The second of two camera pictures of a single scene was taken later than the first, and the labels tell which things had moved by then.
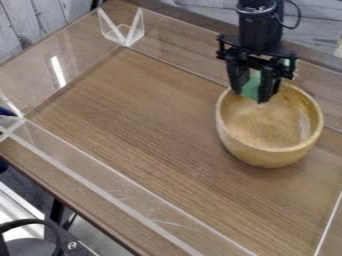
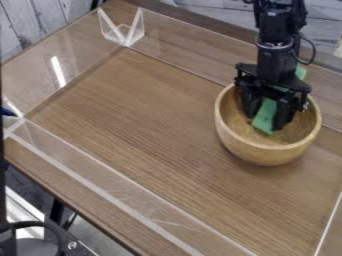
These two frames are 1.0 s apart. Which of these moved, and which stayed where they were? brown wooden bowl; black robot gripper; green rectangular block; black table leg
Moved: green rectangular block; black robot gripper
Stayed: black table leg; brown wooden bowl
